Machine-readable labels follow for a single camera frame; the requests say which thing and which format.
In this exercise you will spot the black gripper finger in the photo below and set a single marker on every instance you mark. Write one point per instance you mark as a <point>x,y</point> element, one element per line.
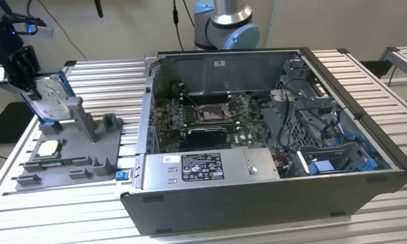
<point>9,82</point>
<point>25,63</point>

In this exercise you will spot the hard disk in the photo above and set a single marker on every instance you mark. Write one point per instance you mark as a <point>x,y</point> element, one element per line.
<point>52,101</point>

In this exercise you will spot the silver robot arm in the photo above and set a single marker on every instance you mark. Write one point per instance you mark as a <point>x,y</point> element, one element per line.
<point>230,15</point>

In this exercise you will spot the metal disk bay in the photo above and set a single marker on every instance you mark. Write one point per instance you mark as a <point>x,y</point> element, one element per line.
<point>346,152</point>

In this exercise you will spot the black mat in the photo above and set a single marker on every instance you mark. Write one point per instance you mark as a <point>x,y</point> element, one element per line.
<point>7,124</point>

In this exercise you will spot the silver CPU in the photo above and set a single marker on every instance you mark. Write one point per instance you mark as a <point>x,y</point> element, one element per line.
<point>48,148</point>

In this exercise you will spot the gray parts rack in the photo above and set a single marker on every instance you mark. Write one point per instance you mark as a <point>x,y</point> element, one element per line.
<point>75,150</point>

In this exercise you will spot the green RAM stick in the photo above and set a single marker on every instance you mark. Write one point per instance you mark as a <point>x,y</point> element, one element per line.
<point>65,162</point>

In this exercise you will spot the blue case latch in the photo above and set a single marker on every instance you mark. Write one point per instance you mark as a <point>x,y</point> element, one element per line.
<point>121,176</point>

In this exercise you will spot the black RAM slots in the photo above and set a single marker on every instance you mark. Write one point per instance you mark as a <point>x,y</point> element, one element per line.
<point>210,125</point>
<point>207,95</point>

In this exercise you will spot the silver power supply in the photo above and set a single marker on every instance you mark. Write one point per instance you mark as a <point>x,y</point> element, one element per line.
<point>156,172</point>

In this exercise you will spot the CPU socket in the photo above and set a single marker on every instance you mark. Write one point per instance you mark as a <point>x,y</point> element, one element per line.
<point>210,114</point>

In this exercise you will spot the green motherboard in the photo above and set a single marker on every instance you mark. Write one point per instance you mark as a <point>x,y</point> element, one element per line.
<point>251,132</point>

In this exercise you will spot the black PC case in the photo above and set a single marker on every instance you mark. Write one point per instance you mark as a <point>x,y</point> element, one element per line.
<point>223,208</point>

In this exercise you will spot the perforated metal drive cage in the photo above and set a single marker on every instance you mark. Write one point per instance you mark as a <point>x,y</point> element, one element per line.
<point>302,127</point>

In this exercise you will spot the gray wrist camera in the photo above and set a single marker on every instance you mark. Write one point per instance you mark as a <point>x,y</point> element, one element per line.
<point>41,31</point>

